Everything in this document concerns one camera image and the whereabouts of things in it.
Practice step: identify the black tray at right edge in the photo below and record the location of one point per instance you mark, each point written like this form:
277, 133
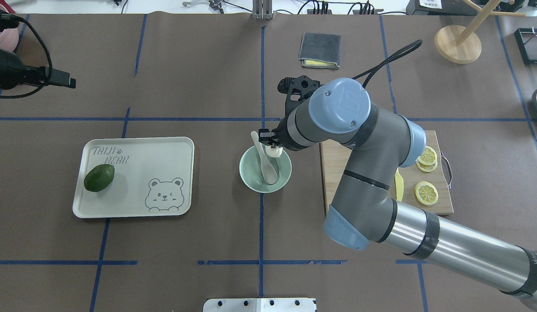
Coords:
526, 39

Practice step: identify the grey yellow folded cloth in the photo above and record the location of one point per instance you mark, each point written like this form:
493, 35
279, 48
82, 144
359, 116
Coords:
319, 50

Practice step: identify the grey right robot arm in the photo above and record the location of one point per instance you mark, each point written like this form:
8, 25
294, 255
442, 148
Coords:
367, 205

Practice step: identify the wooden cutting board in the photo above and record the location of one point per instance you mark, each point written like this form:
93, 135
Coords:
333, 161

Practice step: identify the grey metal bracket top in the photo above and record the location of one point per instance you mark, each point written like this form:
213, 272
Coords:
262, 10

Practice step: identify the dark green avocado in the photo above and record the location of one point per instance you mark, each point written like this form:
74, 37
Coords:
99, 178

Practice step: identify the wooden rack stand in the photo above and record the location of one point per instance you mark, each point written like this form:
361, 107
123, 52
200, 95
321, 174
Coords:
459, 44

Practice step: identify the lemon slice middle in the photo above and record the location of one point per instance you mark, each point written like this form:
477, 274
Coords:
426, 168

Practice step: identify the pink object top left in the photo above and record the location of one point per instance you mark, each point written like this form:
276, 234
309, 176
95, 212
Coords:
9, 38

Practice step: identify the lemon slice upper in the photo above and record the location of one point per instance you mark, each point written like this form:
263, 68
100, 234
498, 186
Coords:
428, 157

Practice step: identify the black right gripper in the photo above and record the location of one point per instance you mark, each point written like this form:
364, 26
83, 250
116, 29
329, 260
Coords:
280, 137

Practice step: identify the lemon slice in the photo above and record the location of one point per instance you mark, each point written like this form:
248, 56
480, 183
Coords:
426, 193
426, 168
428, 157

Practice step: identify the lemon slice lower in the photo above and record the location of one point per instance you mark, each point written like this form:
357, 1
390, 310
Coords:
426, 193

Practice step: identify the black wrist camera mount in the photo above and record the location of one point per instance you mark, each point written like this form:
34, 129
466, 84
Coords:
297, 90

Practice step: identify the mint green bowl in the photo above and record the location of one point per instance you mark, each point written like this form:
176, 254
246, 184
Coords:
251, 173

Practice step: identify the pale green bear tray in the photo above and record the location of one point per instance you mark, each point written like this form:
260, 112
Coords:
153, 177

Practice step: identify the yellow knife on board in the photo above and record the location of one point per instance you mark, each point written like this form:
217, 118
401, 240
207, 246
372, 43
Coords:
399, 185

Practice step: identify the white ceramic spoon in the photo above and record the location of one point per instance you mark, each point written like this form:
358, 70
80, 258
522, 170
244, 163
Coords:
267, 169

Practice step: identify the white metal base plate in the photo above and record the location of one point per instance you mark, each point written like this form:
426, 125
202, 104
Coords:
300, 304

